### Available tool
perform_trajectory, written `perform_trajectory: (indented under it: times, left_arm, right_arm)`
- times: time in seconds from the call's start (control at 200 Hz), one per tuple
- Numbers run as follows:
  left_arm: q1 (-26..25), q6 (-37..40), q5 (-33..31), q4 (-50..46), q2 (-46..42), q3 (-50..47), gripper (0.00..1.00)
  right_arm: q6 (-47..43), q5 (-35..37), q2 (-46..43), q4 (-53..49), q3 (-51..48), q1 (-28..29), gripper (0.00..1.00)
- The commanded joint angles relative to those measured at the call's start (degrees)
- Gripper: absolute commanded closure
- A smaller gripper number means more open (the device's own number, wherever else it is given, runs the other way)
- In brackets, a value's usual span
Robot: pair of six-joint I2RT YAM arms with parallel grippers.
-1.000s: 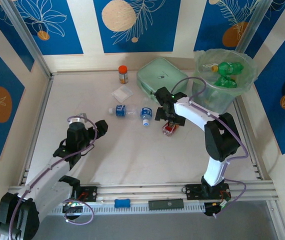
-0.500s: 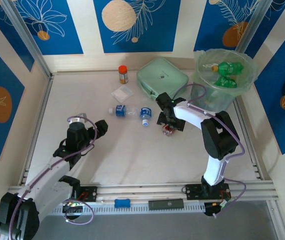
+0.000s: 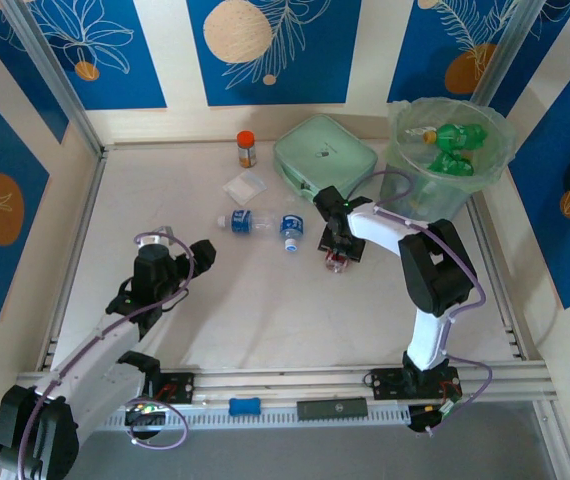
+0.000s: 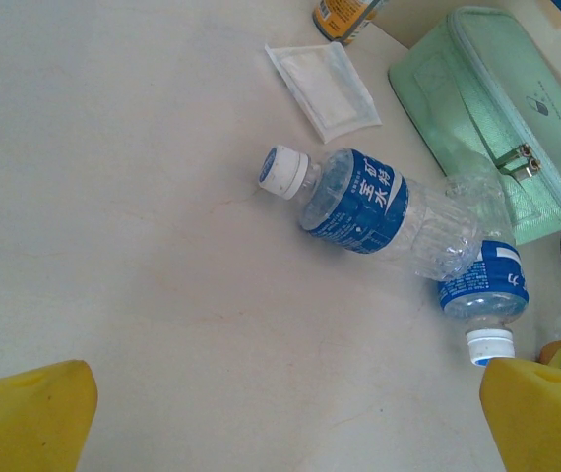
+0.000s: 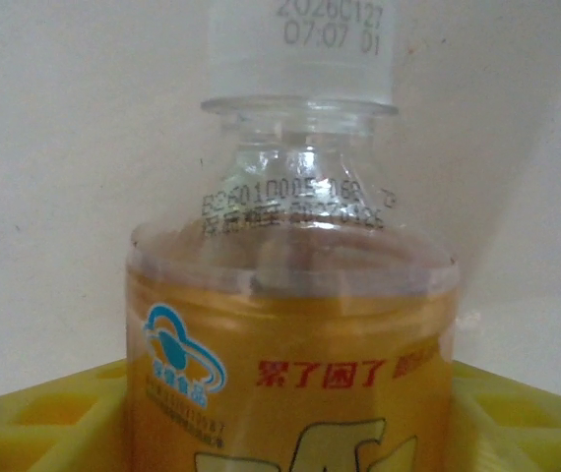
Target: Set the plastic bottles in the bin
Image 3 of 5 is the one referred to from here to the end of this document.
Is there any mint green zip case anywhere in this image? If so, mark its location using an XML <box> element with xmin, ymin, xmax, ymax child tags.
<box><xmin>272</xmin><ymin>113</ymin><xmax>380</xmax><ymax>211</ymax></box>

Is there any small circuit board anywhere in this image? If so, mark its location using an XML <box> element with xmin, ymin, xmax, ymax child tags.
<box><xmin>408</xmin><ymin>402</ymin><xmax>461</xmax><ymax>431</ymax></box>
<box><xmin>124</xmin><ymin>402</ymin><xmax>166</xmax><ymax>426</ymax></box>

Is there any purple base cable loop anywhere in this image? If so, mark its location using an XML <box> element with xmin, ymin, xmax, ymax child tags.
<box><xmin>128</xmin><ymin>403</ymin><xmax>189</xmax><ymax>450</ymax></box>

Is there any aluminium mounting rail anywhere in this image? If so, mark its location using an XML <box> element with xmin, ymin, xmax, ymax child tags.
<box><xmin>7</xmin><ymin>362</ymin><xmax>559</xmax><ymax>414</ymax></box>

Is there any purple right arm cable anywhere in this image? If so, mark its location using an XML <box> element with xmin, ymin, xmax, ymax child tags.
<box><xmin>347</xmin><ymin>168</ymin><xmax>495</xmax><ymax>436</ymax></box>

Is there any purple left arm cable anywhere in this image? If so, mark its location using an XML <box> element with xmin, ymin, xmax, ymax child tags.
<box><xmin>17</xmin><ymin>232</ymin><xmax>196</xmax><ymax>480</ymax></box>

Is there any green yellow-cap plastic bottle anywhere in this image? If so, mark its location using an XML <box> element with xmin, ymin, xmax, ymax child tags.
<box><xmin>422</xmin><ymin>123</ymin><xmax>490</xmax><ymax>152</ymax></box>

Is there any red snack packet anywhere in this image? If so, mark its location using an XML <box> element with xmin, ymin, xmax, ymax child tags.
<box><xmin>323</xmin><ymin>251</ymin><xmax>352</xmax><ymax>275</ymax></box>

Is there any crushed blue-label white-cap bottle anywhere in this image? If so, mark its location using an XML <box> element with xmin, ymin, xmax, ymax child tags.
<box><xmin>278</xmin><ymin>197</ymin><xmax>308</xmax><ymax>254</ymax></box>

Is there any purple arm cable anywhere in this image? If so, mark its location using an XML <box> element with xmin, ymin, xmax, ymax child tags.
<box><xmin>347</xmin><ymin>168</ymin><xmax>495</xmax><ymax>436</ymax></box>
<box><xmin>17</xmin><ymin>232</ymin><xmax>196</xmax><ymax>480</ymax></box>

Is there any orange-capped pill bottle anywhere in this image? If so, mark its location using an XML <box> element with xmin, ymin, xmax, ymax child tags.
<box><xmin>236</xmin><ymin>130</ymin><xmax>257</xmax><ymax>169</ymax></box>

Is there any blue bone-shaped object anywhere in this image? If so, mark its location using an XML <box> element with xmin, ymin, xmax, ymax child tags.
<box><xmin>228</xmin><ymin>397</ymin><xmax>262</xmax><ymax>416</ymax></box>

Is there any blue-label white-cap plastic bottle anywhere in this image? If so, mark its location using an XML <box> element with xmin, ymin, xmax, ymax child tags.
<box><xmin>216</xmin><ymin>208</ymin><xmax>279</xmax><ymax>235</ymax></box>

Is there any crushed green plastic bottle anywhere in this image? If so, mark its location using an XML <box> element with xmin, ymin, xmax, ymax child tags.
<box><xmin>425</xmin><ymin>151</ymin><xmax>476</xmax><ymax>177</ymax></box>

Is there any small clear plastic bag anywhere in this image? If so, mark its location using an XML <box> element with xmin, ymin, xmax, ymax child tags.
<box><xmin>222</xmin><ymin>171</ymin><xmax>268</xmax><ymax>205</ymax></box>

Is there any grey metal panel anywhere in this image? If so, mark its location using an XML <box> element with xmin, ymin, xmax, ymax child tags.
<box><xmin>64</xmin><ymin>422</ymin><xmax>570</xmax><ymax>480</ymax></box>

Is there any aluminium frame post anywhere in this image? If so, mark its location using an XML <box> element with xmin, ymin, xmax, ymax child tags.
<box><xmin>0</xmin><ymin>0</ymin><xmax>106</xmax><ymax>159</ymax></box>
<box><xmin>470</xmin><ymin>0</ymin><xmax>551</xmax><ymax>104</ymax></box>

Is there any clear plastic bin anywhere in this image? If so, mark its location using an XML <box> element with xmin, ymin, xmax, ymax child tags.
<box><xmin>378</xmin><ymin>97</ymin><xmax>516</xmax><ymax>221</ymax></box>

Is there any slotted grey cable duct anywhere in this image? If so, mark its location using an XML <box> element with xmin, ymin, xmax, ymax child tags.
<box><xmin>79</xmin><ymin>402</ymin><xmax>536</xmax><ymax>431</ymax></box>

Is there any black rectangular device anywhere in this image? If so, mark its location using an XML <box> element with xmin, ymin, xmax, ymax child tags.
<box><xmin>296</xmin><ymin>398</ymin><xmax>370</xmax><ymax>423</ymax></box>

